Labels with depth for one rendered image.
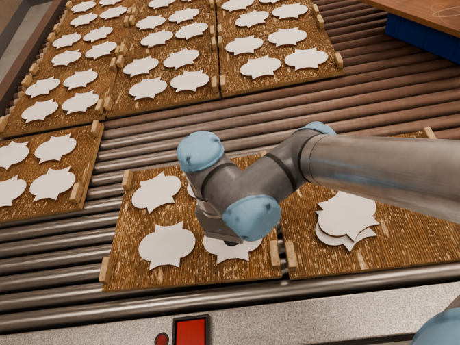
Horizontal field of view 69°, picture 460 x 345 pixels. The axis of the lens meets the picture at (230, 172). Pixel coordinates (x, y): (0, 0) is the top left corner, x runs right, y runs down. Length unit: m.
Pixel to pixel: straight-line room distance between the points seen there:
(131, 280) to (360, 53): 1.04
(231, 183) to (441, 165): 0.27
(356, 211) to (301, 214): 0.12
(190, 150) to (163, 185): 0.41
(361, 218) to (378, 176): 0.42
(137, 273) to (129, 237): 0.10
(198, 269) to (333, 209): 0.33
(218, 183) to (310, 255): 0.34
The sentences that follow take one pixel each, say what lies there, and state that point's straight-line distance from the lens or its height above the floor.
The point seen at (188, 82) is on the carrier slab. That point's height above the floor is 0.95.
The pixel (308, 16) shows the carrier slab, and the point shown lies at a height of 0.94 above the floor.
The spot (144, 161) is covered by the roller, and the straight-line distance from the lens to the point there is 1.06.
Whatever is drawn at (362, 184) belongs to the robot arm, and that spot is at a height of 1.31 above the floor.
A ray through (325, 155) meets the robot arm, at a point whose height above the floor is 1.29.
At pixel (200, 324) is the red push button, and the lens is 0.75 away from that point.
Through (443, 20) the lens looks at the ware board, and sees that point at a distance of 1.25.
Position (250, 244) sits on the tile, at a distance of 0.77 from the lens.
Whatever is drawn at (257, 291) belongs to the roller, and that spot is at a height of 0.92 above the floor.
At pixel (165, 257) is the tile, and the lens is 0.81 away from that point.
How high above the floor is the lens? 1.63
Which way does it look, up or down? 50 degrees down
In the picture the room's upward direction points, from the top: 16 degrees counter-clockwise
